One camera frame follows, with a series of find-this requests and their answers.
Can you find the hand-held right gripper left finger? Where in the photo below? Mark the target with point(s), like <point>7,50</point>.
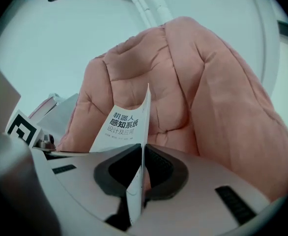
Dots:
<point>85,178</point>

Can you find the white paperback book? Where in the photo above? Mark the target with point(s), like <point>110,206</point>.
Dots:
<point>124,129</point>

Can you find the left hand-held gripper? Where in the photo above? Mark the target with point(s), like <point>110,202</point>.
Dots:
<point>23,128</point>

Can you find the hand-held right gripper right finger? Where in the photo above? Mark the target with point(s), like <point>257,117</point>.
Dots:
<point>203,185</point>

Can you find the red hardcover book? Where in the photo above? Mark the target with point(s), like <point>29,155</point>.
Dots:
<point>44,107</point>

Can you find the pale blue table cloth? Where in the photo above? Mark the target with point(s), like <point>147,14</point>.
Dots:
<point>60,114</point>

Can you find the white wall pipes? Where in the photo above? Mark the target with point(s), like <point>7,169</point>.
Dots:
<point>156,1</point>

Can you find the pink cushioned armchair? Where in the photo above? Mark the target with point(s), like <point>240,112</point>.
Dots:
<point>208,95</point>

